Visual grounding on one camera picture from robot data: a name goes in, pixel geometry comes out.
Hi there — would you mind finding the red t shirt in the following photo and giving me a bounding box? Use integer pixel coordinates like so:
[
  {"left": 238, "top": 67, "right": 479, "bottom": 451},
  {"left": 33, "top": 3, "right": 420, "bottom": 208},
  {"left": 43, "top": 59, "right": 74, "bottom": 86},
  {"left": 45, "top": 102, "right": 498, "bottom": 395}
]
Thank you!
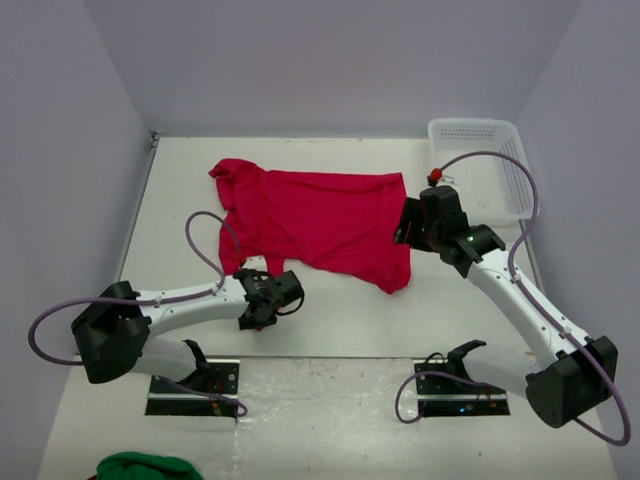
[{"left": 209, "top": 158, "right": 411, "bottom": 294}]

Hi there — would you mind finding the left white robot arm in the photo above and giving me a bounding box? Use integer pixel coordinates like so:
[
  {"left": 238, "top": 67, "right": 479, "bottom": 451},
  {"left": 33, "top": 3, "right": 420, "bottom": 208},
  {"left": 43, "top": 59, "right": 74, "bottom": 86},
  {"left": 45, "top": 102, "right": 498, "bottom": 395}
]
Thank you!
[{"left": 71, "top": 268, "right": 305, "bottom": 393}]

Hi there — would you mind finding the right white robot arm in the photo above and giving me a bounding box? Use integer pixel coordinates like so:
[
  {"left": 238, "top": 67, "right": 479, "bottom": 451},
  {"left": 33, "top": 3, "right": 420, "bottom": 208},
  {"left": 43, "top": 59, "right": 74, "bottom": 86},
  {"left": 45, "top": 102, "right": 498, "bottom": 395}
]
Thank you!
[{"left": 394, "top": 186, "right": 618, "bottom": 428}]

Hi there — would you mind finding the white plastic basket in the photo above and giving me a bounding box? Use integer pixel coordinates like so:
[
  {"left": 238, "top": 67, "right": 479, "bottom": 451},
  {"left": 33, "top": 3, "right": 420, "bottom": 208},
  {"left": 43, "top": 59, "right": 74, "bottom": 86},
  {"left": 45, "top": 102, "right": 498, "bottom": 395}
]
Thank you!
[{"left": 427, "top": 118, "right": 533, "bottom": 226}]

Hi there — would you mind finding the green t shirt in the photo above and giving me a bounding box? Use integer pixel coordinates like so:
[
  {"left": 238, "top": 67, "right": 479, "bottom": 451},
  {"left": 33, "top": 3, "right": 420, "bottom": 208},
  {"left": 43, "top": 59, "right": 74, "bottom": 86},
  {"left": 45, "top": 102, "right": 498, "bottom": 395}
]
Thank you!
[{"left": 92, "top": 448, "right": 203, "bottom": 480}]

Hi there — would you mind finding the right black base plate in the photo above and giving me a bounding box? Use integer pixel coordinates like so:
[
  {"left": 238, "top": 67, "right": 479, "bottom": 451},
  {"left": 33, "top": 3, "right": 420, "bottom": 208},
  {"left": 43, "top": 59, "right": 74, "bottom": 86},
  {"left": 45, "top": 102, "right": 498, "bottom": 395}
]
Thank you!
[{"left": 414, "top": 356, "right": 505, "bottom": 400}]

